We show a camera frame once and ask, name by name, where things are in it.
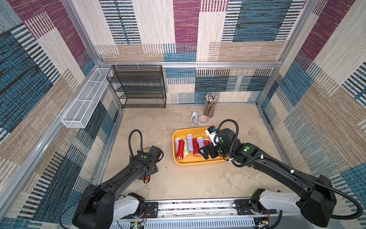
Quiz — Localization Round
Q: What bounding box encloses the all red flashlight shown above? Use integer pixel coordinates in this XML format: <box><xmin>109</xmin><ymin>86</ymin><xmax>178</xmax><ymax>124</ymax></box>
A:
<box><xmin>193</xmin><ymin>138</ymin><xmax>200</xmax><ymax>156</ymax></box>

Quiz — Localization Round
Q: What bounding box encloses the mint green flashlight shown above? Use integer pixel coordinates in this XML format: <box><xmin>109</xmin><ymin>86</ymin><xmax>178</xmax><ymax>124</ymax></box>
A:
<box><xmin>183</xmin><ymin>138</ymin><xmax>190</xmax><ymax>158</ymax></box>

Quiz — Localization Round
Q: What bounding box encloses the purple flashlight yellow rim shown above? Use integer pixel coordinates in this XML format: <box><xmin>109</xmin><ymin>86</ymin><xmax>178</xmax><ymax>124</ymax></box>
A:
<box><xmin>186</xmin><ymin>134</ymin><xmax>194</xmax><ymax>152</ymax></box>

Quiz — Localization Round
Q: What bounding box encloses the red flashlight silver reflector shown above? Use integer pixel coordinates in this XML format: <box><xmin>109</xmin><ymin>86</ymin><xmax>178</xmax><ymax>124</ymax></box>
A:
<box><xmin>204</xmin><ymin>138</ymin><xmax>211</xmax><ymax>146</ymax></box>

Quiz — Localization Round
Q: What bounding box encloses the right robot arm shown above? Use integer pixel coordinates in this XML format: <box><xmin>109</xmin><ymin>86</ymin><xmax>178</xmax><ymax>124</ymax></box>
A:
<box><xmin>199</xmin><ymin>126</ymin><xmax>337</xmax><ymax>228</ymax></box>

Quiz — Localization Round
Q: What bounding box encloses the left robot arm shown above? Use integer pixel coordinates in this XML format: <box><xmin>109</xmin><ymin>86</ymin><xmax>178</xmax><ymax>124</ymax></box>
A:
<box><xmin>72</xmin><ymin>146</ymin><xmax>164</xmax><ymax>229</ymax></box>

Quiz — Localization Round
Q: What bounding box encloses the white tape roll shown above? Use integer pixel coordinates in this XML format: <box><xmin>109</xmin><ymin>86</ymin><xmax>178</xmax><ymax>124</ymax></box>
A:
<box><xmin>198</xmin><ymin>114</ymin><xmax>209</xmax><ymax>124</ymax></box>

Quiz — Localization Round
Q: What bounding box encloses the yellow plastic tray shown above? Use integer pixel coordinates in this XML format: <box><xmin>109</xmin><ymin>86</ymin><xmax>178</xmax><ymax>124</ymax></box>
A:
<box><xmin>172</xmin><ymin>126</ymin><xmax>225</xmax><ymax>166</ymax></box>

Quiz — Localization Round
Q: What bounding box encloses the light blue stapler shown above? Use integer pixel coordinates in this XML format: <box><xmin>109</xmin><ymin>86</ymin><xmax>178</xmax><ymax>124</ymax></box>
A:
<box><xmin>190</xmin><ymin>111</ymin><xmax>198</xmax><ymax>124</ymax></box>

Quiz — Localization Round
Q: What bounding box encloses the black mesh shelf rack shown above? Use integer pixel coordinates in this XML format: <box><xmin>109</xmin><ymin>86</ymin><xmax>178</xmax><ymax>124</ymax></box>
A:
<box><xmin>107</xmin><ymin>65</ymin><xmax>167</xmax><ymax>109</ymax></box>

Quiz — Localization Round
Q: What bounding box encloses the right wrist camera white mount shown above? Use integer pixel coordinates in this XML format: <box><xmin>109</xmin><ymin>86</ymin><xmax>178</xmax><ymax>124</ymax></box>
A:
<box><xmin>205</xmin><ymin>126</ymin><xmax>220</xmax><ymax>146</ymax></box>

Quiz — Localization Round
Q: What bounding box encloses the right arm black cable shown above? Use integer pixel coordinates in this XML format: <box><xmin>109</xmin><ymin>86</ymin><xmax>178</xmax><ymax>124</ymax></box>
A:
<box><xmin>217</xmin><ymin>119</ymin><xmax>364</xmax><ymax>220</ymax></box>

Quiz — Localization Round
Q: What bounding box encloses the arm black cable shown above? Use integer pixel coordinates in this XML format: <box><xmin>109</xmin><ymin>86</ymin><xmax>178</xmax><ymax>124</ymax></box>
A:
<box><xmin>128</xmin><ymin>129</ymin><xmax>144</xmax><ymax>156</ymax></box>
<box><xmin>217</xmin><ymin>119</ymin><xmax>364</xmax><ymax>220</ymax></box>

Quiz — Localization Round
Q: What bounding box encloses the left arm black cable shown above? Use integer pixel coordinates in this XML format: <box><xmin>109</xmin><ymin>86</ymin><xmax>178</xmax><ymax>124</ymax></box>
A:
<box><xmin>128</xmin><ymin>129</ymin><xmax>144</xmax><ymax>156</ymax></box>

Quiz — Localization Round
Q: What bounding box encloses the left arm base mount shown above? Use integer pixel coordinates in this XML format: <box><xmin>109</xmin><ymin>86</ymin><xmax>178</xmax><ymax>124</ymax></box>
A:
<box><xmin>121</xmin><ymin>202</ymin><xmax>159</xmax><ymax>219</ymax></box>

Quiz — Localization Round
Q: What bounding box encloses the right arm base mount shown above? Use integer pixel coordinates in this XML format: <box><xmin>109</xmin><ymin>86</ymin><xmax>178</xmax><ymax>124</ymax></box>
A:
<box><xmin>231</xmin><ymin>199</ymin><xmax>277</xmax><ymax>216</ymax></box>

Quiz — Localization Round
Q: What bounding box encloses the white wire wall basket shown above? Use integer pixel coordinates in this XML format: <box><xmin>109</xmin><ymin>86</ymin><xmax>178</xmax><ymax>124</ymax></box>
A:
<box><xmin>62</xmin><ymin>68</ymin><xmax>109</xmax><ymax>128</ymax></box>

